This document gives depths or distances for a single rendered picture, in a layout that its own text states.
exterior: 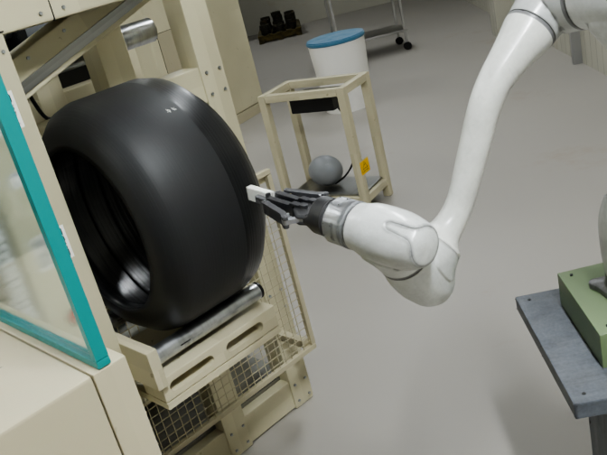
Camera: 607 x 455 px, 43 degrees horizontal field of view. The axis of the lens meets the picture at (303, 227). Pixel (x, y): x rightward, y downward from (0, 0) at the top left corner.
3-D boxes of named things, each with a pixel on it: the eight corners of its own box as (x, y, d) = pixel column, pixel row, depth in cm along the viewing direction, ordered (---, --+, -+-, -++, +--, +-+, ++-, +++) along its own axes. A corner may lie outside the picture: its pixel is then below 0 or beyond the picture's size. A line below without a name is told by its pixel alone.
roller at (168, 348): (155, 372, 171) (149, 355, 169) (144, 367, 174) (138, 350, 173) (266, 298, 192) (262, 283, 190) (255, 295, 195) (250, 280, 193)
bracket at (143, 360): (159, 392, 168) (145, 355, 164) (73, 350, 196) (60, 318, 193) (172, 384, 170) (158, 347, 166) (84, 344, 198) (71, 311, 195)
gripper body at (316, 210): (348, 191, 143) (312, 181, 149) (317, 209, 138) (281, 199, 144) (351, 227, 147) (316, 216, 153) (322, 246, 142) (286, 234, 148)
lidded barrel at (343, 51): (322, 120, 700) (304, 48, 676) (321, 106, 752) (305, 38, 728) (380, 106, 695) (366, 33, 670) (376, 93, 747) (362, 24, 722)
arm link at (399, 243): (331, 237, 134) (363, 271, 143) (402, 261, 123) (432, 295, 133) (359, 186, 136) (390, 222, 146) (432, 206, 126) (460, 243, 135)
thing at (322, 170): (370, 216, 460) (342, 88, 431) (287, 216, 493) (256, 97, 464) (393, 192, 487) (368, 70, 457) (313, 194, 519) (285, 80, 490)
